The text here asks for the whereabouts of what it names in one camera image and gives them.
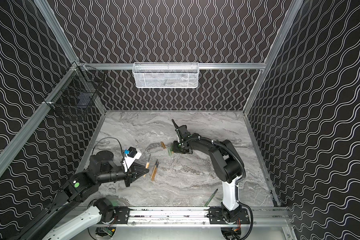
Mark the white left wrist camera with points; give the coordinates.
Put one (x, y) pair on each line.
(129, 157)

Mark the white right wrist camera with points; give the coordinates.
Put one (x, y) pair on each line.
(179, 136)

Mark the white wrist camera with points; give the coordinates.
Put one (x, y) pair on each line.
(179, 136)
(129, 157)

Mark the green pen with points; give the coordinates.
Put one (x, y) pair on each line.
(210, 198)

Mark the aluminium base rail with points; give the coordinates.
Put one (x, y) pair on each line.
(195, 217)

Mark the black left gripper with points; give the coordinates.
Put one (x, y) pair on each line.
(129, 176)

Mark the white wire mesh basket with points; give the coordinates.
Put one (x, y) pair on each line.
(164, 75)

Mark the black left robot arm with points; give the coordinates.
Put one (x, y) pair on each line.
(102, 169)

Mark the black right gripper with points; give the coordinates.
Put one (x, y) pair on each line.
(181, 146)

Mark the black wire mesh basket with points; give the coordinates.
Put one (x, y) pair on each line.
(78, 99)

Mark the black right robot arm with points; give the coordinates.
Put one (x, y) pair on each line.
(226, 162)

